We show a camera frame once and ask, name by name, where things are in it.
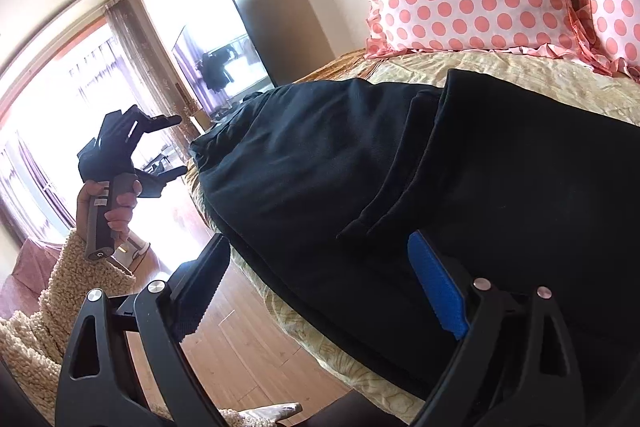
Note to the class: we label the pink armchair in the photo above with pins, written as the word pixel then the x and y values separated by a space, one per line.
pixel 25 272

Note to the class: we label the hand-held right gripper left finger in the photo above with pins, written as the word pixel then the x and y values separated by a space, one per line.
pixel 205 292

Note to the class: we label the person's left forearm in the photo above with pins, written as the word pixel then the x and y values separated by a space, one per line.
pixel 55 297

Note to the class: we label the black pants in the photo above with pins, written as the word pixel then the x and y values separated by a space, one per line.
pixel 350 182

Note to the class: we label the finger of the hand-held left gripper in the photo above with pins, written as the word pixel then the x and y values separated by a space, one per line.
pixel 162 122
pixel 160 181

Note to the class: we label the person's left hand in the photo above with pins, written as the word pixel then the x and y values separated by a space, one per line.
pixel 122 217

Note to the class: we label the brown sheer curtain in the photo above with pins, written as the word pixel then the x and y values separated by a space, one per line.
pixel 145 57

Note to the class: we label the flat screen television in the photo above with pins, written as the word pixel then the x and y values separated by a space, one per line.
pixel 250 37

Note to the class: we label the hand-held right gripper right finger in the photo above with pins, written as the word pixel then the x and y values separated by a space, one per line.
pixel 437 292

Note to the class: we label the bed with patterned cream sheet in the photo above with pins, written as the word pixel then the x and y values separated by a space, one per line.
pixel 525 67

